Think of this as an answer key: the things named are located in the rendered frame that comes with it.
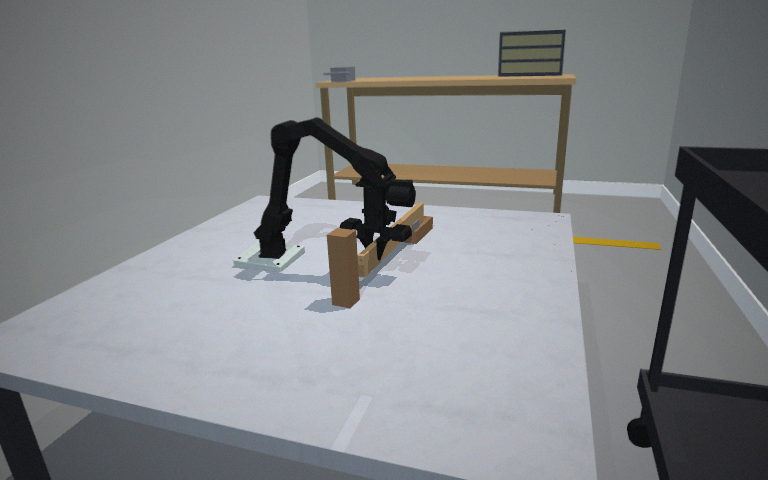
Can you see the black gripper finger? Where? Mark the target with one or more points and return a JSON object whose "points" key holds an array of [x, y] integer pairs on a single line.
{"points": [[367, 240], [381, 243]]}

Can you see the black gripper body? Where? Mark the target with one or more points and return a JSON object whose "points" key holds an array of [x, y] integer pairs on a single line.
{"points": [[375, 221]]}

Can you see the long wooden rail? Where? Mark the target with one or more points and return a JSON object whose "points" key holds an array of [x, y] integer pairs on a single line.
{"points": [[367, 259]]}

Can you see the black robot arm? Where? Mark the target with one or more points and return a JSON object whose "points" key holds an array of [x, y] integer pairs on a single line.
{"points": [[370, 165]]}

